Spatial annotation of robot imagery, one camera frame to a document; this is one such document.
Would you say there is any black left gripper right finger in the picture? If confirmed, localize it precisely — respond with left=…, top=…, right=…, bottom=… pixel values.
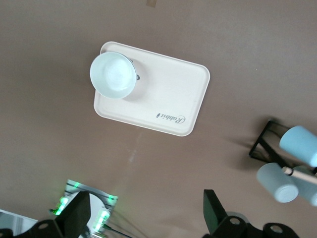
left=203, top=189, right=249, bottom=238

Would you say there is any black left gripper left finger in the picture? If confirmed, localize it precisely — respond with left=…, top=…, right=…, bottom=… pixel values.
left=32, top=190, right=92, bottom=238

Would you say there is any light blue cup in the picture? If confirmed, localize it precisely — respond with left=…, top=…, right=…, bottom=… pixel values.
left=279, top=125, right=317, bottom=167

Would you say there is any grey cup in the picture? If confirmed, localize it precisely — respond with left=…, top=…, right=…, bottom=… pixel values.
left=256, top=162, right=299, bottom=204

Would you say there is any beige rectangular tray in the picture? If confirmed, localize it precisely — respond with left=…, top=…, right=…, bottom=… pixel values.
left=93, top=41, right=211, bottom=137

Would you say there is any white bowl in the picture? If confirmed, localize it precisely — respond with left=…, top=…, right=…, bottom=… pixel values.
left=89, top=51, right=137, bottom=100

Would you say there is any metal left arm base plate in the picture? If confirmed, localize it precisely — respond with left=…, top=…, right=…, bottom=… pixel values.
left=49, top=178, right=119, bottom=235

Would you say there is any black wire cup rack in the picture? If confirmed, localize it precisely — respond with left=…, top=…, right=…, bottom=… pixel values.
left=249, top=119, right=317, bottom=185

